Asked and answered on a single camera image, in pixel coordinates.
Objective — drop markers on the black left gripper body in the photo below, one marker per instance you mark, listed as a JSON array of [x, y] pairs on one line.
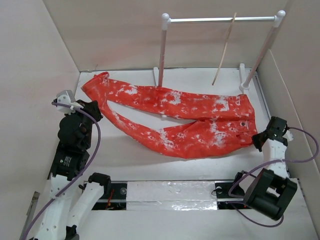
[[89, 122]]

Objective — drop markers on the orange white tie-dye trousers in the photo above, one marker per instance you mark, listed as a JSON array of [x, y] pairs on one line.
[[172, 122]]

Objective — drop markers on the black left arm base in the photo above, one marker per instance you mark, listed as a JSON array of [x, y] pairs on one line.
[[116, 200]]

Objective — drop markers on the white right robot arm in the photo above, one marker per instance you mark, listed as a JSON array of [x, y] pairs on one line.
[[271, 190]]

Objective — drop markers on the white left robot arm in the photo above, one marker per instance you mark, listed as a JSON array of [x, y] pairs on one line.
[[70, 202]]

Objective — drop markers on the beige plastic hanger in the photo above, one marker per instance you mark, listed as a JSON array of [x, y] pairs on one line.
[[224, 49]]

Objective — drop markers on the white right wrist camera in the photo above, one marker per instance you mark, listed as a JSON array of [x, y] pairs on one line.
[[290, 133]]

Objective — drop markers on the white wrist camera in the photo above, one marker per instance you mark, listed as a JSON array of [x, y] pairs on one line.
[[290, 133], [65, 100]]

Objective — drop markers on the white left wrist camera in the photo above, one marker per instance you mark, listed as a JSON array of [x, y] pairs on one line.
[[65, 100]]

